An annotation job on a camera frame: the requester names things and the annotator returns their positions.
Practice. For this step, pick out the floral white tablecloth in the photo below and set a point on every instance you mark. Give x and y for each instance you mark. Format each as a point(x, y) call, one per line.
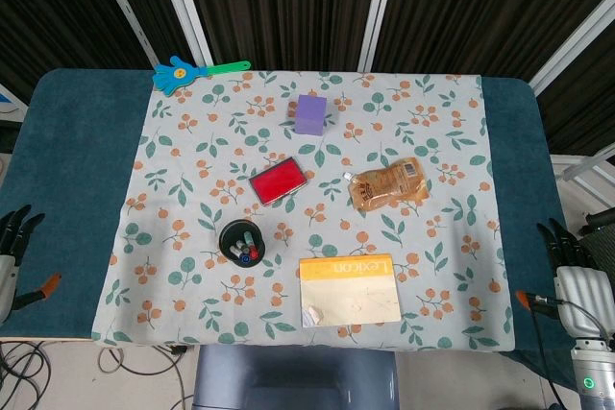
point(336, 218)

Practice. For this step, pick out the white partition frame post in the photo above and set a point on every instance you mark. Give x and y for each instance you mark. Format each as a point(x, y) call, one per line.
point(379, 7)
point(185, 2)
point(576, 40)
point(125, 2)

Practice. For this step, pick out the black green padded object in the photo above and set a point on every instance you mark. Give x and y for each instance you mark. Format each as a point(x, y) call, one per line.
point(600, 225)

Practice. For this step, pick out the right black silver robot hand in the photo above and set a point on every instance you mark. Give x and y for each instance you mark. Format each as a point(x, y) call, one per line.
point(581, 295)

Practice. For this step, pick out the black round pen holder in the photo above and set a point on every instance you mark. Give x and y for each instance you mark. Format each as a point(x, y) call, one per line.
point(228, 237)

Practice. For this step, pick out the blue-capped clear tube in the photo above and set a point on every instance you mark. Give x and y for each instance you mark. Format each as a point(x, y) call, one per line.
point(245, 259)

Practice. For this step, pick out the white metal rack frame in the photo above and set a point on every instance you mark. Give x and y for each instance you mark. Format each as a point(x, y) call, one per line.
point(583, 172)

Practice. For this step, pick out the purple foam block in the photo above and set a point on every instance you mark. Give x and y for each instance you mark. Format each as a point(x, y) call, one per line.
point(310, 114)

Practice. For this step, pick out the teal blue table cover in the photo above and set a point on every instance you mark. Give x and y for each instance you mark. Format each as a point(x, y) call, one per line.
point(72, 165)

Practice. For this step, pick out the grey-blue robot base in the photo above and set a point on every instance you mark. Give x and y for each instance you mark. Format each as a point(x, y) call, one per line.
point(295, 378)

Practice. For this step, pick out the blue green hand clapper toy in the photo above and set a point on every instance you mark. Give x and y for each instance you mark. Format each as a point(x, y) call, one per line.
point(175, 77)

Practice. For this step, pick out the yellow Lexicon notebook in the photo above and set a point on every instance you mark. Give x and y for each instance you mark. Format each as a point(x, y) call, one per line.
point(351, 297)

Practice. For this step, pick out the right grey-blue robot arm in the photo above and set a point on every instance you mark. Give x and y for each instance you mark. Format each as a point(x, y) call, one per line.
point(593, 376)

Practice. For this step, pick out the red ink pad case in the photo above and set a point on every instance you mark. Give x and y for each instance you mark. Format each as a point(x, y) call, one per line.
point(280, 182)

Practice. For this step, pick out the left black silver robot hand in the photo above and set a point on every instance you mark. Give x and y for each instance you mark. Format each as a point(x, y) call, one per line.
point(8, 280)

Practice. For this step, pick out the blue white board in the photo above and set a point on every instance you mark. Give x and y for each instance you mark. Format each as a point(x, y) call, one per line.
point(8, 103)

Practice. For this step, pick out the brown sauce pouch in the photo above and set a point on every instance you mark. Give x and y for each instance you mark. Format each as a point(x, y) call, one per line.
point(389, 184)

